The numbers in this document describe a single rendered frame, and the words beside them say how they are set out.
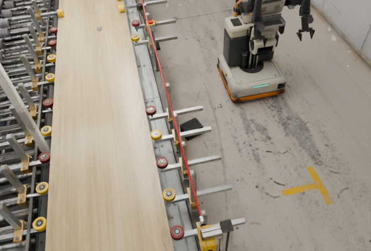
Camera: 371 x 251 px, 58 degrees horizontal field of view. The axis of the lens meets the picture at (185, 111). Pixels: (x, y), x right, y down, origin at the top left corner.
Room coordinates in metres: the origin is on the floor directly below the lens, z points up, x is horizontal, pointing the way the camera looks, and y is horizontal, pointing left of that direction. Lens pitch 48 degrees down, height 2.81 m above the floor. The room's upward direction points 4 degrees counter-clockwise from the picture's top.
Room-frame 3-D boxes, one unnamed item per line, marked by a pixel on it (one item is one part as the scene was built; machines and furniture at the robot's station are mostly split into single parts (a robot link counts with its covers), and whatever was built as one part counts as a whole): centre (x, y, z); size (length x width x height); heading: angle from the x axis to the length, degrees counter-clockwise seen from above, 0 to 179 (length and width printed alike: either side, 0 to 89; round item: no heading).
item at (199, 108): (1.82, 0.07, 0.80); 0.43 x 0.03 x 0.04; 100
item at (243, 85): (2.96, -0.79, 0.16); 0.67 x 0.64 x 0.25; 9
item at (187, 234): (0.84, -0.10, 0.83); 0.43 x 0.03 x 0.04; 100
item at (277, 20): (2.68, -0.84, 0.99); 0.28 x 0.16 x 0.22; 99
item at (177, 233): (0.80, 0.09, 0.85); 0.08 x 0.08 x 0.11
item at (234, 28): (3.06, -0.77, 0.59); 0.55 x 0.34 x 0.83; 99
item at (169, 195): (1.05, 0.14, 0.85); 0.08 x 0.08 x 0.11
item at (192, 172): (1.03, -0.01, 0.93); 0.04 x 0.04 x 0.48; 10
